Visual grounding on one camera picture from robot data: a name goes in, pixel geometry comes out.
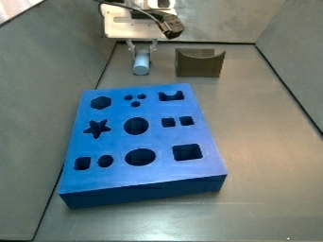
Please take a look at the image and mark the light blue oval cylinder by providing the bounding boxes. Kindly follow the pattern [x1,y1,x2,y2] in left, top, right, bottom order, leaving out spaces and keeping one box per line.
[132,50,150,76]

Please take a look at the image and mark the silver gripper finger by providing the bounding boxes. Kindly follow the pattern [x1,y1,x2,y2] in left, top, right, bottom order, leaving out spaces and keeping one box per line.
[150,39,158,55]
[127,39,136,59]

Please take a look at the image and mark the blue foam shape board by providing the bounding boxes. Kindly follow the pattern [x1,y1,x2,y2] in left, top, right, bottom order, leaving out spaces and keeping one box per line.
[58,84,227,209]

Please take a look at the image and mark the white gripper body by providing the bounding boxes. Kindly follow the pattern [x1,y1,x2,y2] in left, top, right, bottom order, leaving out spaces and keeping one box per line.
[100,0,176,40]

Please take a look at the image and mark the black cable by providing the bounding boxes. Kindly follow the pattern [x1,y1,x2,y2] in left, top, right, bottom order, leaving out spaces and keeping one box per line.
[92,0,167,26]

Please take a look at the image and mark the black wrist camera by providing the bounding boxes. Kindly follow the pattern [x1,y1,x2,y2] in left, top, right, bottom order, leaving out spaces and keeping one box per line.
[158,12,184,40]

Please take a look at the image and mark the black curved fixture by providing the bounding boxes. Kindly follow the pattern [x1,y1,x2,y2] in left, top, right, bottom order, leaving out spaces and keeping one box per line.
[175,48,226,78]

